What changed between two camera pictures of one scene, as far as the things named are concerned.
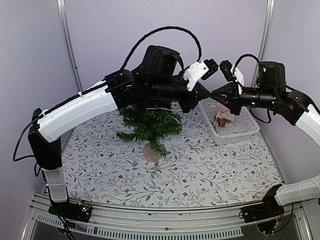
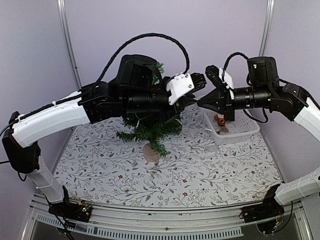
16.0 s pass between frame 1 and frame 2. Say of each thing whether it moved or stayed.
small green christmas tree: stayed
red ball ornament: stayed
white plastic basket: stayed
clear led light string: moved
